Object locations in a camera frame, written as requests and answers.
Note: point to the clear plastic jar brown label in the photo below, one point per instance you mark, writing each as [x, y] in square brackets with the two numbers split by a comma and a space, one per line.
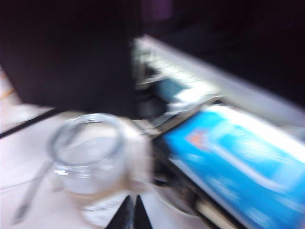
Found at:
[88, 167]

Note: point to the black monitor with silver edge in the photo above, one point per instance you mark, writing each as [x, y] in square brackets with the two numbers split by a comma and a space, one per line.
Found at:
[238, 35]

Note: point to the black monitor without silver edge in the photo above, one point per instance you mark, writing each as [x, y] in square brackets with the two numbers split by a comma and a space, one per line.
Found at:
[59, 59]

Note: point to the blue wet wipes pack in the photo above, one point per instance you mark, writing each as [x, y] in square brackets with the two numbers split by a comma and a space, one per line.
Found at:
[238, 162]

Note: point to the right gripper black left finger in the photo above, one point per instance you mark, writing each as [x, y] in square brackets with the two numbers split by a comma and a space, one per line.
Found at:
[124, 217]

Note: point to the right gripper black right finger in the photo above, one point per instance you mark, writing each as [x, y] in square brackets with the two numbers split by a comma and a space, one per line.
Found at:
[141, 217]

